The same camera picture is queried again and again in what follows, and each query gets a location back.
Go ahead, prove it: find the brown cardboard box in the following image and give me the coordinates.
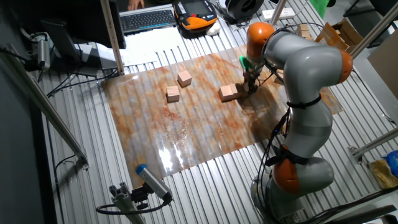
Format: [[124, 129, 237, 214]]
[[315, 17, 364, 54]]

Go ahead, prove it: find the black computer monitor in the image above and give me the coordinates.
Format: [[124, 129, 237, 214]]
[[8, 0, 127, 50]]

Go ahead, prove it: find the thick black floor cable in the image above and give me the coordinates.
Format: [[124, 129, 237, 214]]
[[295, 185, 398, 224]]

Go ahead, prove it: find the aluminium profile camera mount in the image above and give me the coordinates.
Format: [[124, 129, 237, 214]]
[[108, 182, 147, 224]]

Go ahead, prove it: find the long aluminium frame rail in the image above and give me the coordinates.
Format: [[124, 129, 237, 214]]
[[0, 43, 90, 170]]

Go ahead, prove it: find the orange marble pattern mat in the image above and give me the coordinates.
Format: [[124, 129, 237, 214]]
[[101, 43, 345, 189]]

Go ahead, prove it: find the grey brown board panel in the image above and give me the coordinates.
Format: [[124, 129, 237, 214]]
[[366, 37, 398, 100]]

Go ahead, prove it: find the green cloth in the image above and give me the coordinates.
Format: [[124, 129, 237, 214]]
[[308, 0, 330, 19]]

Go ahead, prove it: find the person hand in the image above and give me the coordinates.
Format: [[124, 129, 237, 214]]
[[127, 0, 146, 12]]

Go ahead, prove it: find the black computer keyboard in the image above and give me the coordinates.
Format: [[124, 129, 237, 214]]
[[119, 4, 177, 35]]

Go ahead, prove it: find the blue plastic bag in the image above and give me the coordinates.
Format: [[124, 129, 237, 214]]
[[384, 150, 398, 178]]

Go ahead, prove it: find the orange black teach pendant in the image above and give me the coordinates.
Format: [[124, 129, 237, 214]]
[[173, 0, 218, 34]]

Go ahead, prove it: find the aluminium frame beam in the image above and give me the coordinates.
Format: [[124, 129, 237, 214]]
[[347, 127, 398, 164], [349, 1, 398, 58]]

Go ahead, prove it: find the beige upright frame post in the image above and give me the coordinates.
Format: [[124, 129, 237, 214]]
[[99, 0, 126, 77]]

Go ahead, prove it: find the black round spool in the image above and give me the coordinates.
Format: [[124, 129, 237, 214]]
[[217, 0, 265, 26]]

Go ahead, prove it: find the white power strip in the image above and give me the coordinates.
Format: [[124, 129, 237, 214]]
[[262, 7, 296, 21]]

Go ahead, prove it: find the black camera cable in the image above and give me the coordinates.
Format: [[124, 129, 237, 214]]
[[95, 198, 174, 216]]

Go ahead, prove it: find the white computer mouse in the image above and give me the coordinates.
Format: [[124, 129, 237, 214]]
[[205, 23, 221, 37]]

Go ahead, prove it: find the grey monitor stand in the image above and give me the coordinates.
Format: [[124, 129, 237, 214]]
[[41, 19, 119, 78]]

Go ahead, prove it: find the white paper sheet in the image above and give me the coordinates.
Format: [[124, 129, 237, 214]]
[[119, 51, 159, 67], [123, 26, 187, 57]]

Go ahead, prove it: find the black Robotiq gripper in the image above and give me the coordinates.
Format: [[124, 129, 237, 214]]
[[243, 68, 262, 95]]

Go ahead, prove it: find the aluminium upright post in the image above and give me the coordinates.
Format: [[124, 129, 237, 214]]
[[269, 0, 289, 26]]

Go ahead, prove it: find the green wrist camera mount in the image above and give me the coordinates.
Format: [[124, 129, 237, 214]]
[[238, 55, 254, 72]]

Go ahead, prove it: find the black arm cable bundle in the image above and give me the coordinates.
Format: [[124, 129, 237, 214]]
[[255, 22, 324, 224]]

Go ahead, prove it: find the yellow plastic bag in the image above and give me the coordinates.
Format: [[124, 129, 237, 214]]
[[369, 158, 398, 190]]

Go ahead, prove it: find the silver camera with blue cap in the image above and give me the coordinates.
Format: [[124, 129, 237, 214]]
[[135, 163, 174, 203]]

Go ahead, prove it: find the black table cable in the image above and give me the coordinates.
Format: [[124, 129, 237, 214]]
[[46, 68, 119, 98]]

